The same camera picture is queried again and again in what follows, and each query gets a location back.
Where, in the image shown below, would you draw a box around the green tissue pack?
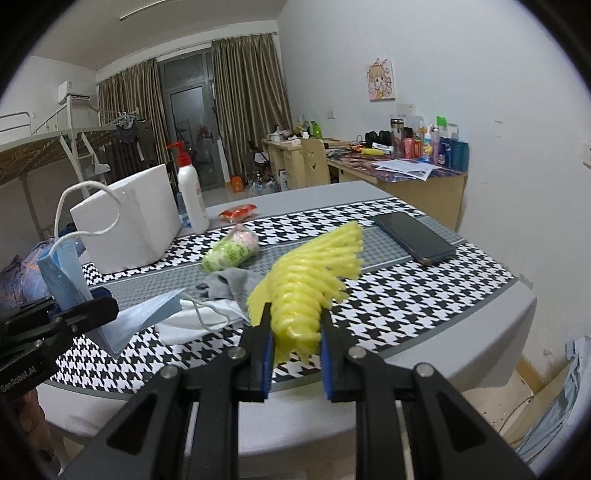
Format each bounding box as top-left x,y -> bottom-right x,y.
201,225 -> 259,273

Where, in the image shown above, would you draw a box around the white air conditioner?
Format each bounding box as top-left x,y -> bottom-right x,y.
57,81 -> 92,106

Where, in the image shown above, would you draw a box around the left brown curtain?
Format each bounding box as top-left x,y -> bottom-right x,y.
97,59 -> 169,180

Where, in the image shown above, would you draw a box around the grey sock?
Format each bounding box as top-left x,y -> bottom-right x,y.
197,267 -> 263,313

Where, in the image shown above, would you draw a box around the yellow foam net sleeve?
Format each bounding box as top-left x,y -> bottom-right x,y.
247,221 -> 363,365

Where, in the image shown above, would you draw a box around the glass balcony door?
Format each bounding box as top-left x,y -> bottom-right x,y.
159,49 -> 224,190

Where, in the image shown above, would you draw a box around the metal bunk bed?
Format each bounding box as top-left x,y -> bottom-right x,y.
1,99 -> 115,240

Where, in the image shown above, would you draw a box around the brown curtain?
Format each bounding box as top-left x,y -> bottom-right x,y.
211,34 -> 293,177
97,59 -> 169,180

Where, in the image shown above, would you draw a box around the red snack packet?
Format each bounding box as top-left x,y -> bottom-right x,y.
218,203 -> 257,224

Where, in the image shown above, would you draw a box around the white cloth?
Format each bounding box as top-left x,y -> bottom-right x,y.
155,294 -> 246,346

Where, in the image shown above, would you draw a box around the blue face mask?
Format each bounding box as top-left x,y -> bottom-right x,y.
36,180 -> 187,357

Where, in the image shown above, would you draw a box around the houndstooth table runner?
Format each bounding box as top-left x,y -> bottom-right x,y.
48,197 -> 517,396

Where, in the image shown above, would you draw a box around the white red pump bottle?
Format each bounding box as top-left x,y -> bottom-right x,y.
167,142 -> 209,234

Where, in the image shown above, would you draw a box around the black smartphone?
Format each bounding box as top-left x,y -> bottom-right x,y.
374,212 -> 457,266

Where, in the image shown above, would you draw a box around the wooden smiley chair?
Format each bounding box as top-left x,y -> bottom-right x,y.
301,138 -> 331,187

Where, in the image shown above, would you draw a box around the right brown curtain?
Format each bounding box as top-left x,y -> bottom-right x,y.
211,34 -> 293,177

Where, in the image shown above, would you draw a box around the white papers on desk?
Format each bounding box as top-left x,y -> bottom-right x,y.
372,159 -> 439,181

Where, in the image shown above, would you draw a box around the orange bag on floor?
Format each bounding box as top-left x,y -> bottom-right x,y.
230,175 -> 245,193

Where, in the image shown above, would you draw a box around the wooden desk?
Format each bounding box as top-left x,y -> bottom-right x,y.
263,140 -> 468,230

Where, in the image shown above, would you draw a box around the cartoon girl poster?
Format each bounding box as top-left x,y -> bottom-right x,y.
366,59 -> 396,102

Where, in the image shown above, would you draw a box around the ceiling tube light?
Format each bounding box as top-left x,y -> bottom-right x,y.
118,0 -> 168,21

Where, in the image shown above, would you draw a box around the white foam box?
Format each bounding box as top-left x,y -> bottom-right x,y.
70,165 -> 181,274

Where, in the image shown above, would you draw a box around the blue plaid quilt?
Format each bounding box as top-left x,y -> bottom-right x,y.
0,223 -> 86,315

